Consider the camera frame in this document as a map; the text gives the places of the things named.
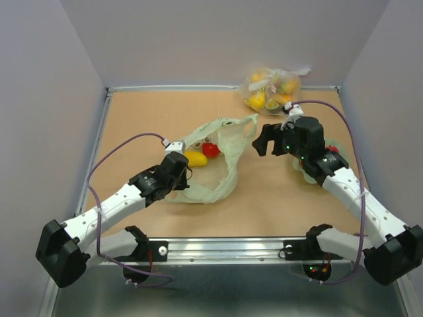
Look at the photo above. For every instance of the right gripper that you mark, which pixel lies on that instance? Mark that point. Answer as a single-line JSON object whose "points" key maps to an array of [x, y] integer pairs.
{"points": [[271, 132]]}

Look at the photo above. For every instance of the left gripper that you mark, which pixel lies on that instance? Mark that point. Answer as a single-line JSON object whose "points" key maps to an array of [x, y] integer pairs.
{"points": [[183, 183]]}

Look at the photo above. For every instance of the yellow mango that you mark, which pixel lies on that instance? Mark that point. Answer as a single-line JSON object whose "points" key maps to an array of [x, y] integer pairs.
{"points": [[196, 158]]}

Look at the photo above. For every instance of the green plastic bag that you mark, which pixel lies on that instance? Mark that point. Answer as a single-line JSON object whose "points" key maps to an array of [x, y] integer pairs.
{"points": [[218, 178]]}

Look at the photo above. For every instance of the red tomato fruit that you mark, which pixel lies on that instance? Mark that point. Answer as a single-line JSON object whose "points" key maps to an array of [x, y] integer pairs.
{"points": [[210, 150]]}

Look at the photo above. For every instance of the red apple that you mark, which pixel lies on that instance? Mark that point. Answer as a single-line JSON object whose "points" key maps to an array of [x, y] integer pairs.
{"points": [[333, 149]]}

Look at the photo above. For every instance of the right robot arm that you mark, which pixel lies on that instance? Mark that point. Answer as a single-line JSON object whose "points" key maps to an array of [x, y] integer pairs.
{"points": [[332, 172]]}

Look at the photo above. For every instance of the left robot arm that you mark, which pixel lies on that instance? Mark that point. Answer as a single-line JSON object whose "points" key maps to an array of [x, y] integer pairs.
{"points": [[105, 214]]}

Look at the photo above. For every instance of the clear bag of fruit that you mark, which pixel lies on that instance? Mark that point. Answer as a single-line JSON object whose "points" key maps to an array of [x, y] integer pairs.
{"points": [[268, 90]]}

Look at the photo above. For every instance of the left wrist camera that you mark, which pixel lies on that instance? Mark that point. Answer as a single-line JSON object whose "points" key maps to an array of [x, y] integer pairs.
{"points": [[175, 146]]}

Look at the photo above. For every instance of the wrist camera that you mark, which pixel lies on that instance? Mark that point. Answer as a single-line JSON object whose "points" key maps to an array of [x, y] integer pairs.
{"points": [[175, 146], [292, 111]]}

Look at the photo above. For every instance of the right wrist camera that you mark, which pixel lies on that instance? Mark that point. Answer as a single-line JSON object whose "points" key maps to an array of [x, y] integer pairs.
{"points": [[292, 111]]}

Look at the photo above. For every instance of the aluminium front rail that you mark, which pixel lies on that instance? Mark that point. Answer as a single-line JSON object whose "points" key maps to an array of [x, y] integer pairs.
{"points": [[224, 249]]}

